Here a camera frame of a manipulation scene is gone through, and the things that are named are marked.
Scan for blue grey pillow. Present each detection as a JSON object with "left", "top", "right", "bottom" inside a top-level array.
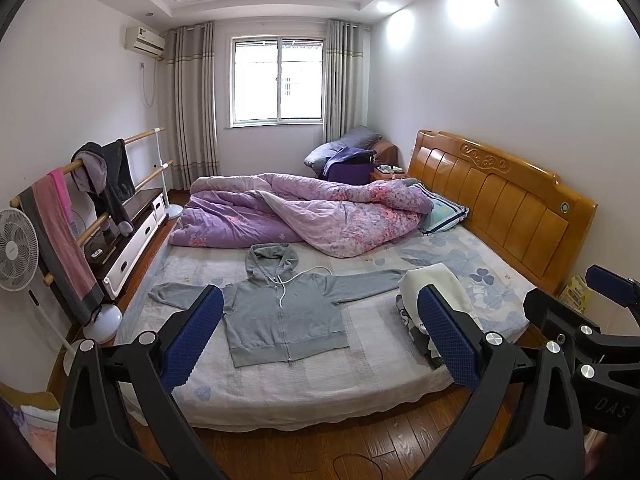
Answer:
[{"left": 304, "top": 126, "right": 383, "bottom": 167}]

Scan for purple floral quilt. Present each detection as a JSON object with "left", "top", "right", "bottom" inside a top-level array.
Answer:
[{"left": 167, "top": 172, "right": 435, "bottom": 259}]

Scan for white button jacket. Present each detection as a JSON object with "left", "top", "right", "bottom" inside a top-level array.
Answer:
[{"left": 398, "top": 262, "right": 483, "bottom": 333}]

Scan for white black low cabinet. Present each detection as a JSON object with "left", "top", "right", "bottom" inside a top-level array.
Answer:
[{"left": 82, "top": 188, "right": 168, "bottom": 301}]

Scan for teal striped pillow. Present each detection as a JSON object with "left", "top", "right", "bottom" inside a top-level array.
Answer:
[{"left": 410, "top": 182, "right": 471, "bottom": 235}]

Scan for black floor cable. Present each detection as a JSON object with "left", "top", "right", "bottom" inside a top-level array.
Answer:
[{"left": 320, "top": 454, "right": 396, "bottom": 480}]

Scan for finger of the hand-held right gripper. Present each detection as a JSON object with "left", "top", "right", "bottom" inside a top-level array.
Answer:
[
  {"left": 585, "top": 264, "right": 640, "bottom": 311},
  {"left": 522, "top": 285, "right": 607, "bottom": 357}
]

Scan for brown armchair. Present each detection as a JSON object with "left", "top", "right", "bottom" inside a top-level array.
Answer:
[{"left": 304, "top": 126, "right": 398, "bottom": 183}]

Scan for sliding window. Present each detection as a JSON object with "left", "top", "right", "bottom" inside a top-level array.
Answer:
[{"left": 229, "top": 35, "right": 326, "bottom": 128}]

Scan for pink cloth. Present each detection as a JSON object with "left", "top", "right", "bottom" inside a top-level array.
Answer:
[{"left": 15, "top": 405, "right": 61, "bottom": 466}]

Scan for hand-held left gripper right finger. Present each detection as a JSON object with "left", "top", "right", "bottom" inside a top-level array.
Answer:
[{"left": 415, "top": 284, "right": 586, "bottom": 480}]

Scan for wooden rail clothes rack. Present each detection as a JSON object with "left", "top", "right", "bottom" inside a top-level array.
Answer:
[{"left": 10, "top": 127, "right": 183, "bottom": 346}]

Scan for air conditioner power cord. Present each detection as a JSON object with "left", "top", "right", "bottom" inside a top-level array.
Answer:
[{"left": 140, "top": 57, "right": 163, "bottom": 107}]

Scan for purple cloth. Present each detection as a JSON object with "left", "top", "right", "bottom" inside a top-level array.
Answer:
[{"left": 322, "top": 147, "right": 376, "bottom": 183}]

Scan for white standing fan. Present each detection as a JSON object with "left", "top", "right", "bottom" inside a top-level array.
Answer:
[{"left": 0, "top": 207, "right": 88, "bottom": 376}]

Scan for printed dark folded garment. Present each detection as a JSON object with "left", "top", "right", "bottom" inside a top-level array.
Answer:
[{"left": 396, "top": 295, "right": 443, "bottom": 371}]

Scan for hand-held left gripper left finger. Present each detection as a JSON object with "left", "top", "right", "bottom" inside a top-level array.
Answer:
[{"left": 54, "top": 284, "right": 226, "bottom": 480}]

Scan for grey striped curtain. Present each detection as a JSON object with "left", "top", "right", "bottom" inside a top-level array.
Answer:
[
  {"left": 322, "top": 19, "right": 366, "bottom": 145},
  {"left": 164, "top": 21, "right": 221, "bottom": 192}
]

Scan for white air conditioner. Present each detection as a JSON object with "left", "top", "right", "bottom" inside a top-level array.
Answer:
[{"left": 124, "top": 26, "right": 166, "bottom": 57}]

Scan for wooden bed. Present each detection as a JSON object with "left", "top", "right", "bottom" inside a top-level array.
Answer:
[{"left": 120, "top": 129, "right": 598, "bottom": 433}]

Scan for yellow packet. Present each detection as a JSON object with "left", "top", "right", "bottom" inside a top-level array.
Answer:
[{"left": 560, "top": 274, "right": 593, "bottom": 313}]

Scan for black grey hooded jacket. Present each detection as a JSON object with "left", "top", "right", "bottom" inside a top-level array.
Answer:
[{"left": 70, "top": 138, "right": 137, "bottom": 237}]

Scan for pink and grey towel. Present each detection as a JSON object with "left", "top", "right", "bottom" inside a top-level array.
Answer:
[{"left": 19, "top": 182, "right": 106, "bottom": 323}]

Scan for person's right hand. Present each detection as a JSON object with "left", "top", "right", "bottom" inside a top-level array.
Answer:
[{"left": 586, "top": 432, "right": 610, "bottom": 476}]

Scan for grey zip hoodie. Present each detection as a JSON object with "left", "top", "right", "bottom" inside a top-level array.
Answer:
[{"left": 149, "top": 242, "right": 416, "bottom": 368}]

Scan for small wooden nightstand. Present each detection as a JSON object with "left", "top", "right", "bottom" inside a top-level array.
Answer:
[{"left": 370, "top": 164, "right": 408, "bottom": 182}]

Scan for cardboard box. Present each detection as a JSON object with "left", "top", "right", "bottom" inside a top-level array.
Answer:
[{"left": 0, "top": 382, "right": 61, "bottom": 411}]

